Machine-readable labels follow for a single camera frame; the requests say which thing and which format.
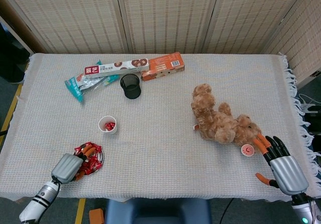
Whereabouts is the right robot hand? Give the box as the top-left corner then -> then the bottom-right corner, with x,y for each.
252,133 -> 309,196

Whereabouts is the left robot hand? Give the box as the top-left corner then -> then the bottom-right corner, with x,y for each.
51,145 -> 99,184

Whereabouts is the pile of red-wrapped candies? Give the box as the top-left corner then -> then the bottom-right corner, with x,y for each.
74,141 -> 102,176

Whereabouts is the red candy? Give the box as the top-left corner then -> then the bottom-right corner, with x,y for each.
104,120 -> 116,132

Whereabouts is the white paper cup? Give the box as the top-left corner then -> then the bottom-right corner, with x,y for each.
98,115 -> 118,136

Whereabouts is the orange block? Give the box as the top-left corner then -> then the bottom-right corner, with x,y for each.
89,208 -> 105,223

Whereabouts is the teal silver snack bag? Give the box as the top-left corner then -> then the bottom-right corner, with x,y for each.
64,74 -> 106,103

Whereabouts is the brown plush teddy bear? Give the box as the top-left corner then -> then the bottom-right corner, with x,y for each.
191,83 -> 266,154

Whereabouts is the blue chair seat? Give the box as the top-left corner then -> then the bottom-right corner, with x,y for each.
104,198 -> 213,224

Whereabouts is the white woven tablecloth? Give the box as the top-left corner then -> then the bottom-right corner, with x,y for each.
0,52 -> 321,202

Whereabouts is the black mesh pen holder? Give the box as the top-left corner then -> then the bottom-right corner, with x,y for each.
119,73 -> 142,99

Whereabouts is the long white baking paper box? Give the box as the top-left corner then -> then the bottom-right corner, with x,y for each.
84,58 -> 150,79

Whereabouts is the person in dark clothes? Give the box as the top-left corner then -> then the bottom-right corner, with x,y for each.
0,23 -> 29,84

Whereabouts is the woven folding screen panel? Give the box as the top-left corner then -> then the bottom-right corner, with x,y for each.
202,0 -> 311,54
0,0 -> 126,54
263,0 -> 321,89
114,0 -> 222,54

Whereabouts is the orange cardboard box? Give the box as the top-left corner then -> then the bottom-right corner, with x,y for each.
140,52 -> 186,81

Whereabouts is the brown wooden screen panel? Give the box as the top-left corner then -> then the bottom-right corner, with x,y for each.
0,0 -> 48,55

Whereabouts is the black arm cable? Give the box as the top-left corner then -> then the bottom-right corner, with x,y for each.
35,180 -> 62,224

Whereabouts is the white cable clump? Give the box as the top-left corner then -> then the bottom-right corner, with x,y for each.
297,93 -> 317,116

